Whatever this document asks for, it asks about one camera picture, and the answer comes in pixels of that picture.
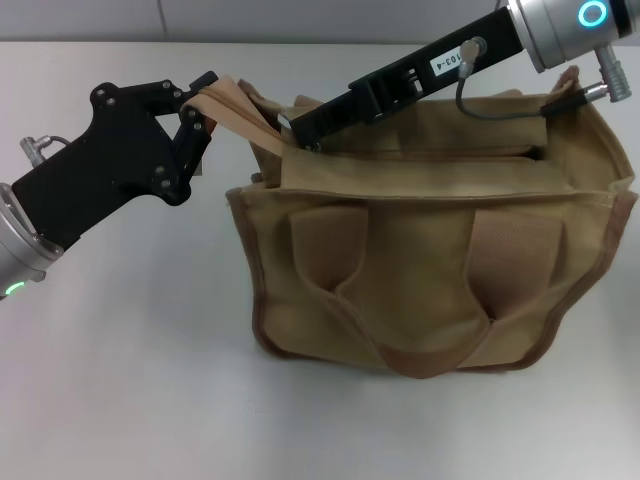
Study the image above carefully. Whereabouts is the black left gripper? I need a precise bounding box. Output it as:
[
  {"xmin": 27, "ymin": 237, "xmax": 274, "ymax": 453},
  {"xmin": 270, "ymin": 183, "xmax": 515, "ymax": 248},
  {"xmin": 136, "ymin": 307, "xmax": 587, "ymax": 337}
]
[{"xmin": 10, "ymin": 71, "xmax": 221, "ymax": 250}]

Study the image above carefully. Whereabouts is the gripper cable with connector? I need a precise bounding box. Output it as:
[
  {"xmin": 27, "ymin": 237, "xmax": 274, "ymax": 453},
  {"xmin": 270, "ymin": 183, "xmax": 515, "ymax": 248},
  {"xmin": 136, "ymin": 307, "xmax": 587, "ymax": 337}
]
[
  {"xmin": 457, "ymin": 38, "xmax": 626, "ymax": 121},
  {"xmin": 18, "ymin": 133, "xmax": 70, "ymax": 165}
]

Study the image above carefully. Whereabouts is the right gripper cable with connector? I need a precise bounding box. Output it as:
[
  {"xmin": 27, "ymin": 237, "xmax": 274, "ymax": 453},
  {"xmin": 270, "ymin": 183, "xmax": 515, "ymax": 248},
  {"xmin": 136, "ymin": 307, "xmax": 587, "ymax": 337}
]
[{"xmin": 457, "ymin": 38, "xmax": 626, "ymax": 121}]

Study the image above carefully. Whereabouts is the left gripper cable with connector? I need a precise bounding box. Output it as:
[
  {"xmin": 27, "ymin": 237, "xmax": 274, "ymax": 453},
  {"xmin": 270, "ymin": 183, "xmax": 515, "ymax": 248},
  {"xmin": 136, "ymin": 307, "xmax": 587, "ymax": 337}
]
[{"xmin": 18, "ymin": 133, "xmax": 70, "ymax": 165}]

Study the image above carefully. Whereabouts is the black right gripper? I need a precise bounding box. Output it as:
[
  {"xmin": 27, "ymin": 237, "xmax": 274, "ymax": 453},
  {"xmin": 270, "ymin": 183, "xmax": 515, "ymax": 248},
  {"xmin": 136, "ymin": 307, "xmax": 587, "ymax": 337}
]
[{"xmin": 289, "ymin": 5, "xmax": 527, "ymax": 147}]

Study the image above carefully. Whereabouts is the khaki canvas food bag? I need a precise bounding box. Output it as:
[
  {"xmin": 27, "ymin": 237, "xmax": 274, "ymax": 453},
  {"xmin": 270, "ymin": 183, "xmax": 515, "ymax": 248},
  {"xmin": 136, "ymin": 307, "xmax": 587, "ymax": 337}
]
[{"xmin": 180, "ymin": 67, "xmax": 640, "ymax": 382}]

